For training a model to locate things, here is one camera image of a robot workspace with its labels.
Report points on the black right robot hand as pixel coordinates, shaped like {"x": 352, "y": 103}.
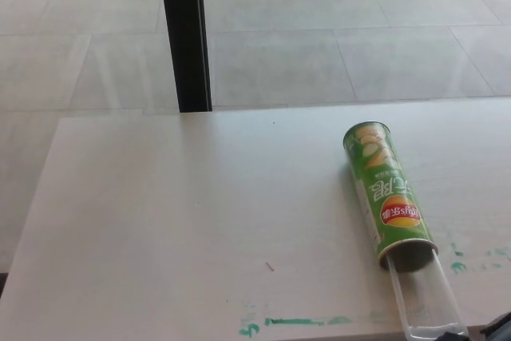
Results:
{"x": 497, "y": 324}

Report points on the clear plastic chips tray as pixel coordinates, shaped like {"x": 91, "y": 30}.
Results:
{"x": 423, "y": 301}

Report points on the green chips can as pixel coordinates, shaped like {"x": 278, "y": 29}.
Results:
{"x": 385, "y": 189}

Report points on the black metal window post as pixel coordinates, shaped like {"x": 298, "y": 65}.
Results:
{"x": 185, "y": 33}

